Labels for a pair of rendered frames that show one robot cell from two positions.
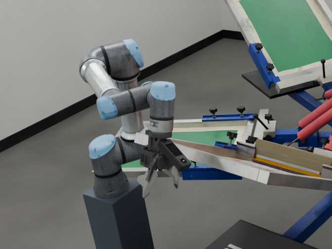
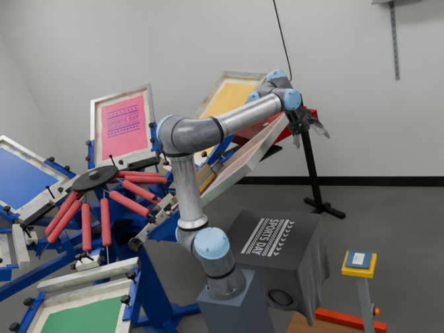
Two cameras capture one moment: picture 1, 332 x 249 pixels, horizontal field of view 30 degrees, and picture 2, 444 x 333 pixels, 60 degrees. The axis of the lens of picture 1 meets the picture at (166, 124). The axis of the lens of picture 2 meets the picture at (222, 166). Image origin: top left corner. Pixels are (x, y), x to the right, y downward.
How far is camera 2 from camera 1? 2.80 m
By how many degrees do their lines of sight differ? 90
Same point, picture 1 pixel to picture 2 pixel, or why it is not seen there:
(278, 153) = not seen: hidden behind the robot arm
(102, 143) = (213, 234)
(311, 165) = (205, 176)
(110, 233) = (261, 311)
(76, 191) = not seen: outside the picture
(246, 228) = not seen: hidden behind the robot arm
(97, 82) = (258, 104)
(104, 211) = (254, 291)
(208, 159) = (279, 128)
